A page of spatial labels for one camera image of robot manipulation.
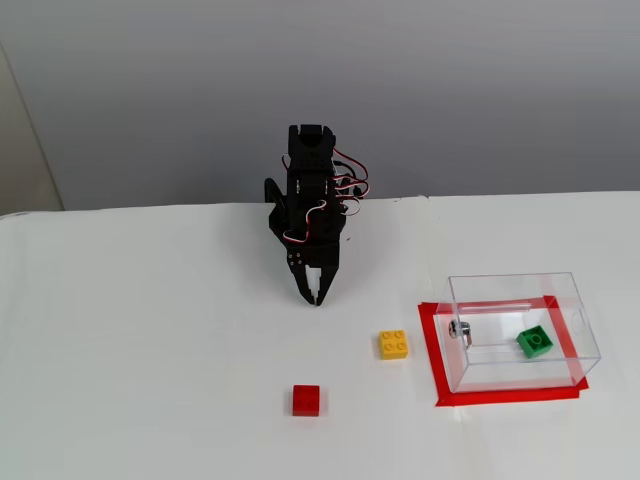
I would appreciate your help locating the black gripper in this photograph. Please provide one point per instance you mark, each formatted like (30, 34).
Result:
(320, 256)

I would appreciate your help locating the green lego brick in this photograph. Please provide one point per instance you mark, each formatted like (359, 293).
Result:
(536, 342)

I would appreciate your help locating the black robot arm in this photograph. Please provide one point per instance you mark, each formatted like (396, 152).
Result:
(310, 150)

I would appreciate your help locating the yellow lego brick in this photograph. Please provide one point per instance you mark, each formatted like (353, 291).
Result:
(394, 345)

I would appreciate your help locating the red lego brick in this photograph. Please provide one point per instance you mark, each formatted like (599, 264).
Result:
(306, 400)

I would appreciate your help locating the silver box lock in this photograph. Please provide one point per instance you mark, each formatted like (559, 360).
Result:
(459, 331)

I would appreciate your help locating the transparent plastic box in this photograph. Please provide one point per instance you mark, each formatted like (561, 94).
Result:
(520, 375)

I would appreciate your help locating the black table clamp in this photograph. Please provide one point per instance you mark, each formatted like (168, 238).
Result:
(274, 192)

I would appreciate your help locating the red tape square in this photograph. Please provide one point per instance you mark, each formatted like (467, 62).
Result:
(429, 345)

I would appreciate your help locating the beige board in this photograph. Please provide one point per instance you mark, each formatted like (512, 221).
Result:
(22, 165)

